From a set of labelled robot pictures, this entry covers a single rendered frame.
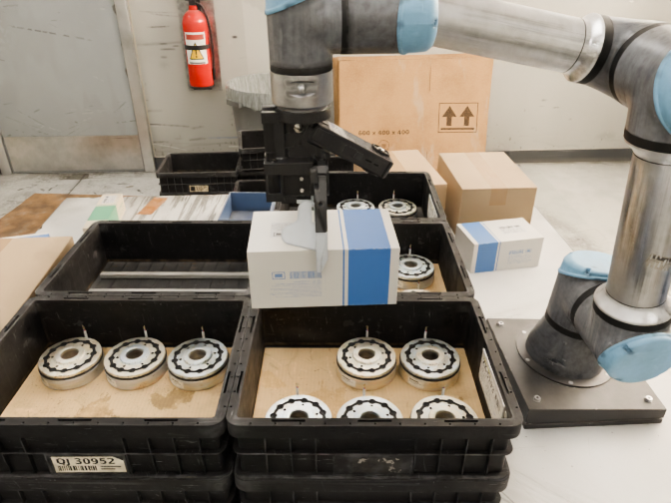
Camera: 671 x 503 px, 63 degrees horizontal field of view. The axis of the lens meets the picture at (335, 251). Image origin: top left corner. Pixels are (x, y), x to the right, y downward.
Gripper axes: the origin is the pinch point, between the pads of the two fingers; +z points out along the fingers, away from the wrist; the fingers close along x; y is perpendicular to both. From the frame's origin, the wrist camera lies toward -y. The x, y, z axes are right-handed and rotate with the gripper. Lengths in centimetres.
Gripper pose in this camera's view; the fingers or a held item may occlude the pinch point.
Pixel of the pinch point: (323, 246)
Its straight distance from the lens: 78.0
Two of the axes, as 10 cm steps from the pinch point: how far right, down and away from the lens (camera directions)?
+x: 0.5, 5.0, -8.6
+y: -10.0, 0.3, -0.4
